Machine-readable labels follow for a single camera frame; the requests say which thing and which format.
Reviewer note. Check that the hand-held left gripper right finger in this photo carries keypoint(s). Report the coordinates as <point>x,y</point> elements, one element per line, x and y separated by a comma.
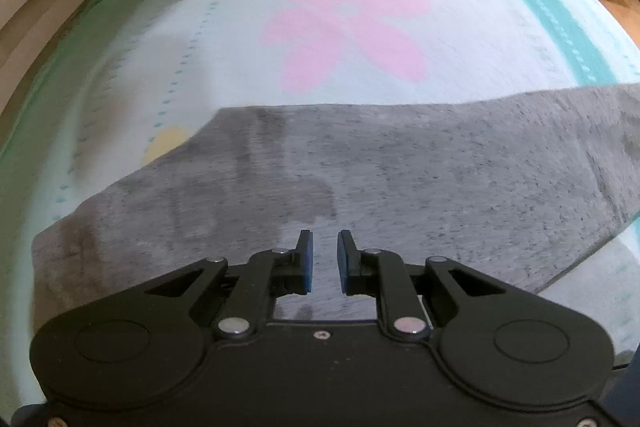
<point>344,263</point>

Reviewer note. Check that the grey pants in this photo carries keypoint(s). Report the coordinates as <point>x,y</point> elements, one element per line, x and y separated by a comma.
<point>425,167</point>

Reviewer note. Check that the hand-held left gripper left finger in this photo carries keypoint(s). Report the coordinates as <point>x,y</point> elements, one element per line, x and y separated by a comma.
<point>305,263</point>

